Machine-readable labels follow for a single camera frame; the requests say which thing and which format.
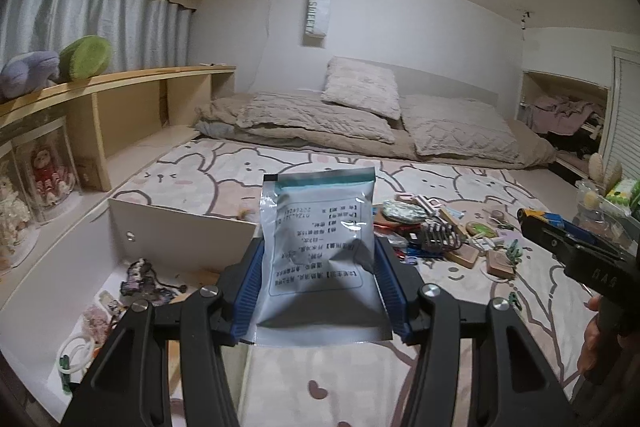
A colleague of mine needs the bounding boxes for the green plush toy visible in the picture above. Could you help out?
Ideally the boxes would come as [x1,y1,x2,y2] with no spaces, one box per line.
[59,36,113,82]

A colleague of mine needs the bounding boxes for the rectangular wooden block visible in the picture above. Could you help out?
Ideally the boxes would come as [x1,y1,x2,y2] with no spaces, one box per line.
[447,242,483,269]

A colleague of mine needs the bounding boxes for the small fluffy beige pillow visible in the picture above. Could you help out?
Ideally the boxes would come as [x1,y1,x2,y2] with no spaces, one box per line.
[321,57,402,120]

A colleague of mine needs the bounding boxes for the white printed pouch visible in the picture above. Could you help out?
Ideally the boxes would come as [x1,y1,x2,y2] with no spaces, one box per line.
[252,167,396,348]

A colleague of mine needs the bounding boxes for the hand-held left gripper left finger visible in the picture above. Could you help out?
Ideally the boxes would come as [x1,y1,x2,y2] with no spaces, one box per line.
[60,239,266,427]

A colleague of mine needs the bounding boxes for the bunny printed blanket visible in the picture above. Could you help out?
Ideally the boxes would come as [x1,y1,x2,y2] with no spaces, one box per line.
[107,139,640,427]

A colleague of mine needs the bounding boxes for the clear plastic organizer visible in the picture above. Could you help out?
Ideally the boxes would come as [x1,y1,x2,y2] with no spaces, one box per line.
[572,179,640,253]

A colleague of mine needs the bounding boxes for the beige duvet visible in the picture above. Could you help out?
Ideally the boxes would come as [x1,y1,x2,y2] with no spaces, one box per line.
[194,94,558,168]

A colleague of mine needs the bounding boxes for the brown hair claw clip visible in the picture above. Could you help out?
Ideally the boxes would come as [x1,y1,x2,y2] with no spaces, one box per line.
[419,216,463,258]

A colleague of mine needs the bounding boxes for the small cardboard box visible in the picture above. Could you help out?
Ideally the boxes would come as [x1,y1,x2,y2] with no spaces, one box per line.
[75,157,103,192]

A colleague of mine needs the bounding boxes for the dark beaded keychain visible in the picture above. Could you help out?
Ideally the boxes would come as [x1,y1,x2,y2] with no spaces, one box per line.
[119,259,187,308]

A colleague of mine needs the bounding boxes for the wide quilted beige pillow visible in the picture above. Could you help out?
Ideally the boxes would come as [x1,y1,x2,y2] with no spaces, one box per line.
[400,95,523,164]

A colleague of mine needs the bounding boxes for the large white ring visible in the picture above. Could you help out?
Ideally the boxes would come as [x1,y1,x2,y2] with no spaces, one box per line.
[56,334,98,383]

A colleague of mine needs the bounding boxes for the pink crystals bag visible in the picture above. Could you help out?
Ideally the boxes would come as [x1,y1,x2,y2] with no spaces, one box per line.
[80,304,113,343]

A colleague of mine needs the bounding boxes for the long quilted beige pillow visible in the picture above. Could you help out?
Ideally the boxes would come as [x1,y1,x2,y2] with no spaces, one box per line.
[236,93,396,144]

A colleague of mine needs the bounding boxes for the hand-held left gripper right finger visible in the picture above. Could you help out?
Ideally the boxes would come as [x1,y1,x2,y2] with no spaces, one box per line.
[372,237,583,427]

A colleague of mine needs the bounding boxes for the green packet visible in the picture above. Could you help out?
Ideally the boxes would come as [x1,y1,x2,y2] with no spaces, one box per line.
[605,179,640,212]

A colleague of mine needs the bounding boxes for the pile of clothes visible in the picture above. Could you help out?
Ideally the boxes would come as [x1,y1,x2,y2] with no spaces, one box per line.
[525,94,606,138]

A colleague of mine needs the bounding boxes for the iridescent oval compact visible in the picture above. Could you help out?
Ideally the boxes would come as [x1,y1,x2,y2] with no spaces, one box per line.
[382,202,426,224]

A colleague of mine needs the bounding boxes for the beige loofah brush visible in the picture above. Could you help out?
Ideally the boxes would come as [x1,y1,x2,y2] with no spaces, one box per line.
[589,153,623,188]

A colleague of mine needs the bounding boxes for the white hanging paper bag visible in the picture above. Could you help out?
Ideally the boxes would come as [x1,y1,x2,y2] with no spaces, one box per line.
[302,0,332,42]

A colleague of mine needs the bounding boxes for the grey curtain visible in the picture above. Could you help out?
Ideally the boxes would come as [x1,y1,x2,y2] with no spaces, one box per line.
[0,0,196,80]

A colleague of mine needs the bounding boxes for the white doll in clear case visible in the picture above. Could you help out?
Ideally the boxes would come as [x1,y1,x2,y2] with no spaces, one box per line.
[0,142,41,275]

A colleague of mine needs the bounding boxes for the white louvre door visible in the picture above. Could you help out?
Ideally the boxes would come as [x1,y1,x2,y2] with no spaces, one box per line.
[602,47,640,180]

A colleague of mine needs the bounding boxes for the wooden shelf unit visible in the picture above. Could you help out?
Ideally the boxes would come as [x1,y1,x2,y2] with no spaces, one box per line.
[0,65,237,195]

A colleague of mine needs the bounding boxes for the red doll in clear case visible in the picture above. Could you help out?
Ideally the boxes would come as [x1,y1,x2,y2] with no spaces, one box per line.
[12,117,83,223]

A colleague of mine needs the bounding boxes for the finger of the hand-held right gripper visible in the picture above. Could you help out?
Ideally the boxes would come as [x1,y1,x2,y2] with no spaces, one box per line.
[519,212,623,266]
[516,207,625,253]

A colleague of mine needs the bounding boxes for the person's right hand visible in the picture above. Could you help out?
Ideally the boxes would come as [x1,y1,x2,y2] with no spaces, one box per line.
[575,294,603,375]

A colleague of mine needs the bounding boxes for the purple plush toy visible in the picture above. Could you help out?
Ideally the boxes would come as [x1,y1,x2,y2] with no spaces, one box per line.
[0,51,63,102]

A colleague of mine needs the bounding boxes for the white storage box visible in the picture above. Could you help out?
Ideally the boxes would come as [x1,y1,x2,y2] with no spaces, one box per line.
[0,198,262,413]

